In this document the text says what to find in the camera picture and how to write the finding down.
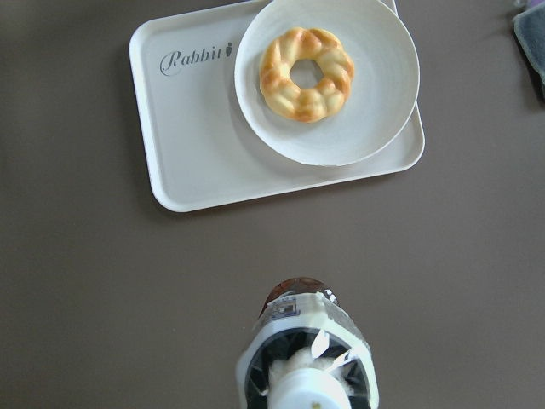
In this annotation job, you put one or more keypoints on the tea bottle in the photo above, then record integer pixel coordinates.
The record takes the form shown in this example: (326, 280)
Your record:
(306, 352)

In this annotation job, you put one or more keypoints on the braided ring bread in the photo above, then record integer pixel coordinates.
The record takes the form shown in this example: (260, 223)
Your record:
(306, 75)

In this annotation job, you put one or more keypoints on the white round plate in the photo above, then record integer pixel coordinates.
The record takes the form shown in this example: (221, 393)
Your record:
(384, 88)

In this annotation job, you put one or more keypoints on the white serving tray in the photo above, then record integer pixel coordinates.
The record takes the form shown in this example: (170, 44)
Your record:
(200, 150)

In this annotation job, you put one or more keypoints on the grey folded cloth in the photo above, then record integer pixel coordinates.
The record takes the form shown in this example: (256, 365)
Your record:
(528, 27)

